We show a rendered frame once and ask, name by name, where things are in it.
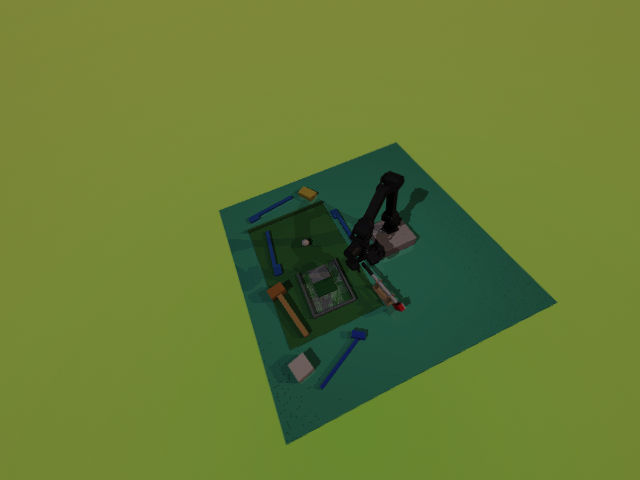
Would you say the brown rectangular block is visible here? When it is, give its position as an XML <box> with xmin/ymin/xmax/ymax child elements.
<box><xmin>298</xmin><ymin>187</ymin><xmax>317</xmax><ymax>201</ymax></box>

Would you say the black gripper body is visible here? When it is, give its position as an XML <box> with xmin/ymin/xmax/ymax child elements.
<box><xmin>345</xmin><ymin>242</ymin><xmax>384</xmax><ymax>271</ymax></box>

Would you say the grey putter with red head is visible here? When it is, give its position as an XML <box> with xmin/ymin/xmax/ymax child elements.
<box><xmin>361</xmin><ymin>262</ymin><xmax>405</xmax><ymax>311</ymax></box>

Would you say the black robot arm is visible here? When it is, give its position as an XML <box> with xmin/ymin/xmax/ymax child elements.
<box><xmin>344</xmin><ymin>171</ymin><xmax>404</xmax><ymax>266</ymax></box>

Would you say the brown wooden mallet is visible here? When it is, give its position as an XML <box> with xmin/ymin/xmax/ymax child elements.
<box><xmin>267</xmin><ymin>282</ymin><xmax>309</xmax><ymax>337</ymax></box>

